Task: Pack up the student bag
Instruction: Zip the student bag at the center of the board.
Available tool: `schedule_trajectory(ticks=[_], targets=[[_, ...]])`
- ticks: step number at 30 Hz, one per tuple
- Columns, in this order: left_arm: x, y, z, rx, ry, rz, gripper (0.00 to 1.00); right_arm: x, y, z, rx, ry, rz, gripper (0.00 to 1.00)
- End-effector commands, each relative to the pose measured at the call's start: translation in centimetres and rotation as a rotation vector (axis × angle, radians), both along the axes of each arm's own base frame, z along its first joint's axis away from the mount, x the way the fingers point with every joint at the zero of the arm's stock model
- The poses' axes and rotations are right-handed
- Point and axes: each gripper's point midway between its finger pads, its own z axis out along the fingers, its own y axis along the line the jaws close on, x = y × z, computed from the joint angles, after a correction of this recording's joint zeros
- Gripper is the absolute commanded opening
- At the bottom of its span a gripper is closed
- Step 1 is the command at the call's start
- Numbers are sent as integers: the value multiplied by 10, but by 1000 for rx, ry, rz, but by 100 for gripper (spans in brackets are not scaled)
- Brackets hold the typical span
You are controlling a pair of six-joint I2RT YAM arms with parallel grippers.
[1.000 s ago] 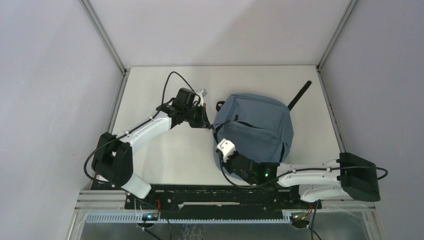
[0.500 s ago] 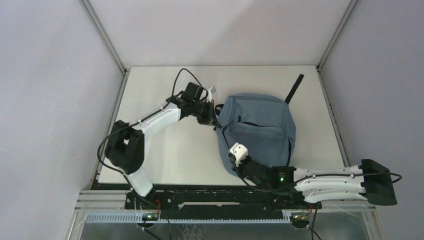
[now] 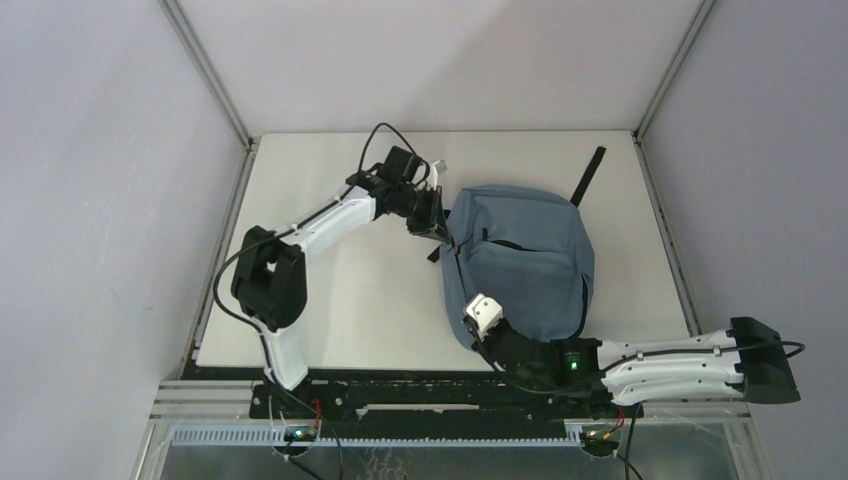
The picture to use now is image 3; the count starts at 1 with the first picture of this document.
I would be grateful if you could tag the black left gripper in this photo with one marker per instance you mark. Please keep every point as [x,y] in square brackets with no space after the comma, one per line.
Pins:
[431,223]

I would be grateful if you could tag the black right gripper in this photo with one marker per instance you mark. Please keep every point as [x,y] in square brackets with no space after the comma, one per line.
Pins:
[486,342]

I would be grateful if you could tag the blue student backpack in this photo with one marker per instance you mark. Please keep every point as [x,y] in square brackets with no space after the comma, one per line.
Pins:
[527,249]

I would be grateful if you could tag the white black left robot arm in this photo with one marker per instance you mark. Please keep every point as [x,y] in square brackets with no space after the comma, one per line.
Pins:
[270,278]

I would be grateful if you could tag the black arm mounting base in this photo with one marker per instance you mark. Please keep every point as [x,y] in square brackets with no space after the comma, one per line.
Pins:
[398,402]

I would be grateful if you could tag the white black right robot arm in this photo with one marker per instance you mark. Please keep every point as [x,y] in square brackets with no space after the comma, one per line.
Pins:
[748,360]

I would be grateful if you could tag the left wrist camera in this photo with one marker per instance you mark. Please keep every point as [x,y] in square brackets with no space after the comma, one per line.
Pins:
[435,170]

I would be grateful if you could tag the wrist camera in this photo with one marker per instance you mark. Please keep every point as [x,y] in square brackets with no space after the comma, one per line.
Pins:
[435,170]
[482,313]

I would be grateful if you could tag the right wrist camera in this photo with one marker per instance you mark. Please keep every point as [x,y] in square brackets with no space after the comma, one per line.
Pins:
[482,313]

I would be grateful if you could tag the left aluminium frame post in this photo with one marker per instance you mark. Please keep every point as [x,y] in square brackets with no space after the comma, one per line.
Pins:
[203,64]

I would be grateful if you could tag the aluminium frame post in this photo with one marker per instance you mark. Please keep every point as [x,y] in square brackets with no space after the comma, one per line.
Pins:
[674,67]
[203,64]

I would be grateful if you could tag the white slotted cable duct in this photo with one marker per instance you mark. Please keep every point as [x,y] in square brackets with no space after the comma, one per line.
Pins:
[568,435]

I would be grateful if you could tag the right aluminium frame post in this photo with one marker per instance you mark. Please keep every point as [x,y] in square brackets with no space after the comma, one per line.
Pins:
[674,67]

